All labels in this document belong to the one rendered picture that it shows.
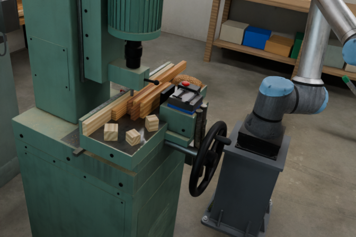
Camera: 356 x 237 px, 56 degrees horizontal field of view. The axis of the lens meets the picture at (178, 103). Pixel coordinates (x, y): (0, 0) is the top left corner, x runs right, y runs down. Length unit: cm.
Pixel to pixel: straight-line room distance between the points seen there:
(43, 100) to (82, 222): 52
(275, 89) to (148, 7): 79
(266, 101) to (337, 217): 108
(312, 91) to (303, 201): 94
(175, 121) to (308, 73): 78
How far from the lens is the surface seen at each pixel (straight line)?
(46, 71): 134
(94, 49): 120
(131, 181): 115
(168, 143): 125
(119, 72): 121
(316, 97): 174
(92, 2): 115
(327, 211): 244
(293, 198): 242
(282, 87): 162
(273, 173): 175
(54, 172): 142
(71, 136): 131
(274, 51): 396
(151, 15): 107
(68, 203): 149
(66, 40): 122
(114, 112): 119
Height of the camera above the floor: 158
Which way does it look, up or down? 31 degrees down
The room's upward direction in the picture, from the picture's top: 7 degrees clockwise
